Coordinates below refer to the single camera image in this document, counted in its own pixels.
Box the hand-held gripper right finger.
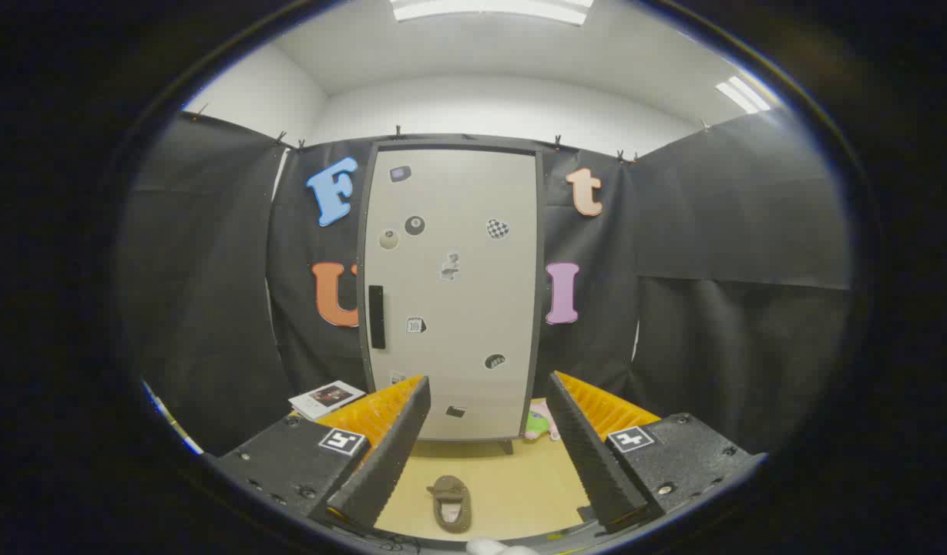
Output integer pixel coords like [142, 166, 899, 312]
[546, 371, 767, 533]

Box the dark grey shoe cabinet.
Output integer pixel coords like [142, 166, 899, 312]
[358, 137, 547, 456]

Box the small ceiling light panel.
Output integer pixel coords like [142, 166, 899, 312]
[714, 75, 772, 115]

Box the white book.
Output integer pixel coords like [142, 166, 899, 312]
[289, 380, 366, 422]

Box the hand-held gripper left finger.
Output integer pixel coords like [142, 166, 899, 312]
[215, 375, 432, 533]

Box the black backdrop cloth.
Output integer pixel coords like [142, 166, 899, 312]
[119, 108, 855, 456]

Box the green and pink plush toy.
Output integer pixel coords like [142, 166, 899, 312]
[524, 401, 560, 442]

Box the long ceiling light panel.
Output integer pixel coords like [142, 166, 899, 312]
[388, 0, 595, 26]

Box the black door handle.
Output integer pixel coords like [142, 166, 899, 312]
[368, 285, 386, 350]

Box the brown fuzzy shoe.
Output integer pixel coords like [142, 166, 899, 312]
[428, 475, 472, 534]

